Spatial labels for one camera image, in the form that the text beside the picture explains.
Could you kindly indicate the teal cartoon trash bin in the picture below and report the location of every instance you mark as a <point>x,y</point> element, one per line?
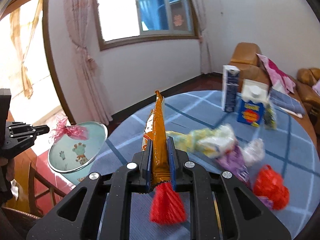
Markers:
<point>73,158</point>

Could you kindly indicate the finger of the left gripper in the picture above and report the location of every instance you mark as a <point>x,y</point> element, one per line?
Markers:
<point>37,129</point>

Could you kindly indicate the clear white plastic bag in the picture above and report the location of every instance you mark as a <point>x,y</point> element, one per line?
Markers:
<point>253,152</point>

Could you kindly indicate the brown orange snack wrapper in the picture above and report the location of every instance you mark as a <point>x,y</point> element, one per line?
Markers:
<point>155,131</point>

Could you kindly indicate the purple snack wrapper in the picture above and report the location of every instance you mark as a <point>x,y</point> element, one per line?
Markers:
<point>234,162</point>

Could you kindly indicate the wooden chair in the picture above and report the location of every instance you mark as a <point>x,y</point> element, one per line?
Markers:
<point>42,194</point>

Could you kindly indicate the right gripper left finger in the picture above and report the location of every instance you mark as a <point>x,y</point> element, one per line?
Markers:
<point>100,206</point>

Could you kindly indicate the tall dark blue milk carton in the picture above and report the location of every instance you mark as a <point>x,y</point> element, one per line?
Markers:
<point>230,84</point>

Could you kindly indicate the folded blue plaid cloth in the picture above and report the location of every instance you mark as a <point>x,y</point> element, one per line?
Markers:
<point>286,102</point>

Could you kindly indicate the yellow white patterned bag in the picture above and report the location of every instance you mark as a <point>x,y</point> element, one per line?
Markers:
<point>213,143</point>

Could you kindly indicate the pink right curtain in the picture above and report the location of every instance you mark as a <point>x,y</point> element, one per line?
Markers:
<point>205,41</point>

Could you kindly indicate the pink floral pillow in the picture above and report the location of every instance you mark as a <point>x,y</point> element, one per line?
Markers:
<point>275,74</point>

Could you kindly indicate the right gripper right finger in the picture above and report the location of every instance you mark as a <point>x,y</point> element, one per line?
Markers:
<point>221,206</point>

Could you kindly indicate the red foam net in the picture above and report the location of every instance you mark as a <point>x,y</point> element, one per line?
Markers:
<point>167,207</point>

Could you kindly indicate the blue Look milk carton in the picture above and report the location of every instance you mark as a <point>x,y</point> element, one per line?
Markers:
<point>253,102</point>

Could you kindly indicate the blue plaid tablecloth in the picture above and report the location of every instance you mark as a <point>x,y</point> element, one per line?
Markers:
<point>288,150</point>

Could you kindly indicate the dark snack packet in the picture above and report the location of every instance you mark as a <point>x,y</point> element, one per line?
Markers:
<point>270,117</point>

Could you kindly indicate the wood framed window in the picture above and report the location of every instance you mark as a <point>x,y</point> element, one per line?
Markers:
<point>124,22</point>

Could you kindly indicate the light purple plastic bag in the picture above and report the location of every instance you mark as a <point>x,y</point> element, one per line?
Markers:
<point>266,201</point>

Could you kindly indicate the yellow balcony curtain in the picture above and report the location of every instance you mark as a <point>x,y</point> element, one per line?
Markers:
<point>22,30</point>

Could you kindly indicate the pink left curtain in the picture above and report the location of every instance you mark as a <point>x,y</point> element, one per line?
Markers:
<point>76,14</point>

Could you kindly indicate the pink cellophane wrapper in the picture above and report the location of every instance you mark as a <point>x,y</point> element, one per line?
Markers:
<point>75,132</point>

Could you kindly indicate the brown leather chaise sofa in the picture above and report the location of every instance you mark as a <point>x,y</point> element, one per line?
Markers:
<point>246,60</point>

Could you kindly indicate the pink curtain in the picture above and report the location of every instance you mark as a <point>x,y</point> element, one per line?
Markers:
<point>76,14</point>
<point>205,41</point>

